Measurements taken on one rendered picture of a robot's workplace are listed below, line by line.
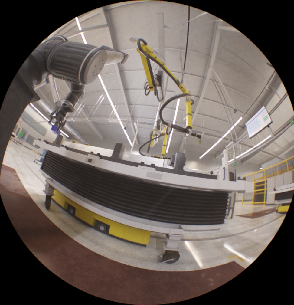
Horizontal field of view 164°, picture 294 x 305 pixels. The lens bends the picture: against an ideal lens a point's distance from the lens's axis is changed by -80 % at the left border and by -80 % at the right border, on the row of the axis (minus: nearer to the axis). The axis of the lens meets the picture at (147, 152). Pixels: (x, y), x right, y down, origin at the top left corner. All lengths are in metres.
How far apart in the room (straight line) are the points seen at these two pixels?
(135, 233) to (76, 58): 1.41
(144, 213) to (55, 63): 1.18
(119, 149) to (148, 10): 9.79
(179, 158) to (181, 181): 0.18
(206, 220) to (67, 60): 1.45
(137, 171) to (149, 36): 9.67
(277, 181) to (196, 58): 10.98
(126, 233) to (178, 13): 10.54
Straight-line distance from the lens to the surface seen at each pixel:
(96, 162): 0.80
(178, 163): 0.73
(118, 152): 0.79
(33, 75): 0.62
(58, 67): 0.57
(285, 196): 4.67
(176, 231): 0.90
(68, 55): 0.54
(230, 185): 0.85
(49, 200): 1.62
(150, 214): 0.98
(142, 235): 1.23
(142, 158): 0.91
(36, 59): 0.61
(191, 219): 1.05
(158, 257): 1.12
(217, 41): 9.49
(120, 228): 1.26
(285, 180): 9.11
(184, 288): 0.95
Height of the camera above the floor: 0.71
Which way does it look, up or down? 20 degrees up
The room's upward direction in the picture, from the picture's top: 13 degrees clockwise
